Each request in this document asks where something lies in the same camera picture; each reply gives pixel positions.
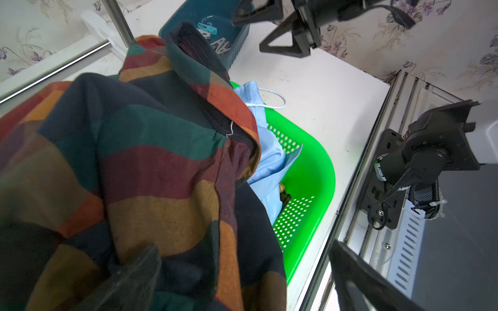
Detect white clothespin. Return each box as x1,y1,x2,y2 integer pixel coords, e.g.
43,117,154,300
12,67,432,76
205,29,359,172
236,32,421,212
210,38,231,56

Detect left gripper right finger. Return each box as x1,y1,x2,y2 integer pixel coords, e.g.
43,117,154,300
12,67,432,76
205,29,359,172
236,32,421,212
329,240,422,310

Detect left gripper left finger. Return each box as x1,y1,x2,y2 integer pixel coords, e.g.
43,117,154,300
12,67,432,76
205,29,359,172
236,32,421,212
83,245,162,310

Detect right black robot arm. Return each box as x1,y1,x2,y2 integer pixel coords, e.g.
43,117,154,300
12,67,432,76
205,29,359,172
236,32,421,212
232,1,497,190

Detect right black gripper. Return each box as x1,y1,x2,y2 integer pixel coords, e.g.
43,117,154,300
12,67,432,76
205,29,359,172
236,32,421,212
232,0,322,58

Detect metal clothes rack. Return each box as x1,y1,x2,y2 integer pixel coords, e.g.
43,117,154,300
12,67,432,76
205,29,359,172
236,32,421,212
1,1,123,102

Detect white hanger of dark shirt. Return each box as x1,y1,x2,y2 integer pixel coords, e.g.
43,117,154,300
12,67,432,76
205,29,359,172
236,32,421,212
246,88,287,110

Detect dark teal plastic bin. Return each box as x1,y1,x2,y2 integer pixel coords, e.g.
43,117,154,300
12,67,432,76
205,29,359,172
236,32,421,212
159,0,249,69

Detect light blue shirt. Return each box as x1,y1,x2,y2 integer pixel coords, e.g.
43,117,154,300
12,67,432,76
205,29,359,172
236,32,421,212
234,81,301,224

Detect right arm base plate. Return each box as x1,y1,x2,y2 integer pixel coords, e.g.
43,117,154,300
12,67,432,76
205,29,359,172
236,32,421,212
357,128,408,229

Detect dark plaid shirt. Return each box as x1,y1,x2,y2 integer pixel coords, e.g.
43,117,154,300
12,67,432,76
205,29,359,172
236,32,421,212
1,22,287,310

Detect green plastic basket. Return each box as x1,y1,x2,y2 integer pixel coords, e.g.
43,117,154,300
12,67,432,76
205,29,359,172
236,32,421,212
266,109,336,282

